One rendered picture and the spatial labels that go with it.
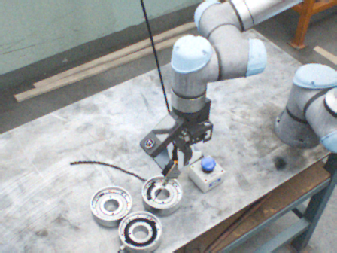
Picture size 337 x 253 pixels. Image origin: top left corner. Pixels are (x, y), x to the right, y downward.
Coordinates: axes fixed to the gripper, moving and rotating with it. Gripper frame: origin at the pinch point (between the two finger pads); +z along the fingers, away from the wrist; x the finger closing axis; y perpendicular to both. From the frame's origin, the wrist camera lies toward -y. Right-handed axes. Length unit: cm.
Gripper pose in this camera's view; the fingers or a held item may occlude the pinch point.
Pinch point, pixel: (176, 165)
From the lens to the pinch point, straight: 114.6
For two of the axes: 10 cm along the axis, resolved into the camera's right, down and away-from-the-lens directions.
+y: 8.4, -3.8, 3.9
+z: -0.3, 6.9, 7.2
